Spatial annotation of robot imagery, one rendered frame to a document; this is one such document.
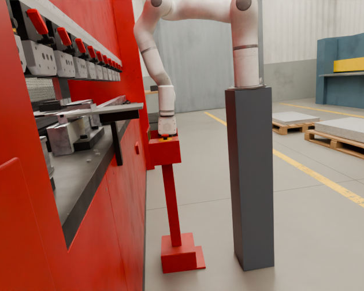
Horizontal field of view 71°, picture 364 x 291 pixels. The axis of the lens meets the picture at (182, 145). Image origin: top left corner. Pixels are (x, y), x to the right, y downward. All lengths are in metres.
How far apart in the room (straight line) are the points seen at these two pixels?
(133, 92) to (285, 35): 7.31
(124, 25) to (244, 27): 2.10
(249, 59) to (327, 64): 6.99
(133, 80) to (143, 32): 1.77
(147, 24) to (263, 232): 1.24
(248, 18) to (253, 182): 0.78
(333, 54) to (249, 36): 7.08
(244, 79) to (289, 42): 8.55
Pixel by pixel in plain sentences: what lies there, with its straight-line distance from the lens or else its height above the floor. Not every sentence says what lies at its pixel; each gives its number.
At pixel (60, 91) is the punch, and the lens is 0.99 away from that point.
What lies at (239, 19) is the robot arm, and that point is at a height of 1.30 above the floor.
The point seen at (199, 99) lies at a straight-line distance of 8.72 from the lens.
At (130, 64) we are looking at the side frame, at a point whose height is 1.31.
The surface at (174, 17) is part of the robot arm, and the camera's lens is 1.46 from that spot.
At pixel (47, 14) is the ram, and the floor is 1.30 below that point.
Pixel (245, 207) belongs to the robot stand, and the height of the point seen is 0.40.
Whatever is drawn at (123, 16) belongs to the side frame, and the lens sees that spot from 3.24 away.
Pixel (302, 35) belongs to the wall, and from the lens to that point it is 10.04.
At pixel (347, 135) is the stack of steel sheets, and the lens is 3.80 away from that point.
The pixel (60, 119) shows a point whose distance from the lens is 0.99.
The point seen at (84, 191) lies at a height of 0.87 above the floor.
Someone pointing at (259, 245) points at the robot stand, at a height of 0.15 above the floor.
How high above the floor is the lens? 1.07
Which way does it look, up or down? 14 degrees down
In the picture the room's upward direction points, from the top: 6 degrees counter-clockwise
